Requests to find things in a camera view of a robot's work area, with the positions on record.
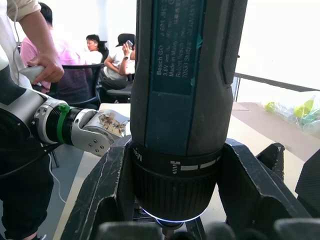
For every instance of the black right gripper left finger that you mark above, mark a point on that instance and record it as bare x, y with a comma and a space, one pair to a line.
100, 180

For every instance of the Bosch teal black electric screwdriver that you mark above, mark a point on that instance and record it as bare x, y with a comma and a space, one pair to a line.
175, 100

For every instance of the standing person's hand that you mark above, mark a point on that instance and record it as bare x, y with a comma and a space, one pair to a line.
50, 68

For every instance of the black mesh chair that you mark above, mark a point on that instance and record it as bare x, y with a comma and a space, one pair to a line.
80, 85

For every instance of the black angular plastic piece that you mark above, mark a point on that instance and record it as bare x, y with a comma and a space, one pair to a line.
273, 157

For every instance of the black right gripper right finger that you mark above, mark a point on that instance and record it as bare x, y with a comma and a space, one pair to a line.
250, 185

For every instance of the black headrest office chair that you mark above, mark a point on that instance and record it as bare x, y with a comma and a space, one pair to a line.
105, 51

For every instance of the clear bag green bottles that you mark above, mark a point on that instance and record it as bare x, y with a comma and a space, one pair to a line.
297, 112

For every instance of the smartphone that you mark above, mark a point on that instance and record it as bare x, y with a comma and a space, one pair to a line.
129, 44

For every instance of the seated person pink shirt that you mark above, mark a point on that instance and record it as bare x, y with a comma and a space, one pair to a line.
67, 52

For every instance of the black textured block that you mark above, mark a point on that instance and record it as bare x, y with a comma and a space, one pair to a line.
310, 185

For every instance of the green zip tie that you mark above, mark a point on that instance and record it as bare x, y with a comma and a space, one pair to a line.
62, 122

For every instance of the grey handheld controller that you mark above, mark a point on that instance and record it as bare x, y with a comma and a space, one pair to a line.
31, 72

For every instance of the seated man white shirt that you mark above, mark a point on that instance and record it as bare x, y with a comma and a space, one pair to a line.
93, 53

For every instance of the standing person white shirt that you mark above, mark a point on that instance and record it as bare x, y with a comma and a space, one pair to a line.
22, 195

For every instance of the seated person black cap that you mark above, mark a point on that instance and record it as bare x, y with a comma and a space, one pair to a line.
117, 67

